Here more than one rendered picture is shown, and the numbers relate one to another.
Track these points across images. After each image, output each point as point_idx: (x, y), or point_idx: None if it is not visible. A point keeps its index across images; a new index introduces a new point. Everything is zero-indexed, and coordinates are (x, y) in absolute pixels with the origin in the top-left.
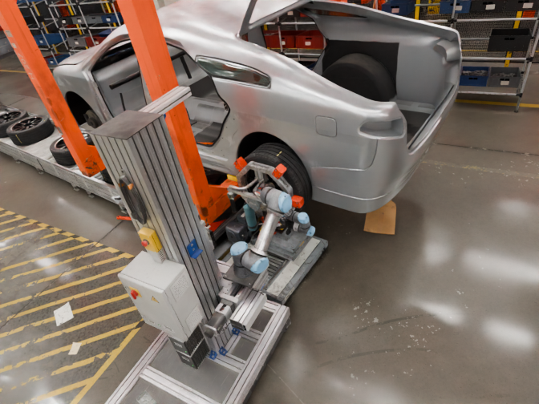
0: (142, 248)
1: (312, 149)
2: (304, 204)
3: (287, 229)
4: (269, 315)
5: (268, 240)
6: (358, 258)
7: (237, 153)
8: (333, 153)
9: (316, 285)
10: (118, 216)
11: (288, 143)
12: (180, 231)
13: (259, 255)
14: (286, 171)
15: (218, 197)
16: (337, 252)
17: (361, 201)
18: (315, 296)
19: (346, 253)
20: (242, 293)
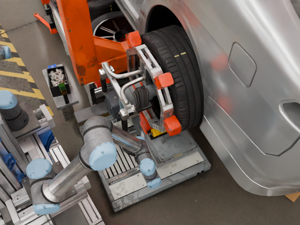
0: (36, 62)
1: (216, 78)
2: (186, 128)
3: (135, 158)
4: (84, 223)
5: (64, 187)
6: (231, 206)
7: (147, 18)
8: (237, 103)
9: (164, 210)
10: (35, 14)
11: (194, 48)
12: None
13: (46, 198)
14: (174, 85)
15: (107, 59)
16: (214, 183)
17: (246, 178)
18: (154, 223)
19: (222, 192)
20: (30, 213)
